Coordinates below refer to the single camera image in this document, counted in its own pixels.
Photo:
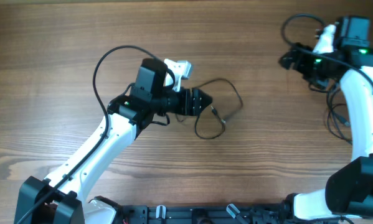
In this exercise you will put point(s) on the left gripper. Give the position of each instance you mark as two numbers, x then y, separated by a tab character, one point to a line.
192	109

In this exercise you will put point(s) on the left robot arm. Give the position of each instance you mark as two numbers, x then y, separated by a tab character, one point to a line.
61	197

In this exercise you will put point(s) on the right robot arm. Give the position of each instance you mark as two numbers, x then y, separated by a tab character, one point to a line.
342	54

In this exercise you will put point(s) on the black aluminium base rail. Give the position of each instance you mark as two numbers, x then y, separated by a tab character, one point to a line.
132	214

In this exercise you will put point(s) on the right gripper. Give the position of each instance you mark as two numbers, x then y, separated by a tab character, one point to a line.
299	65

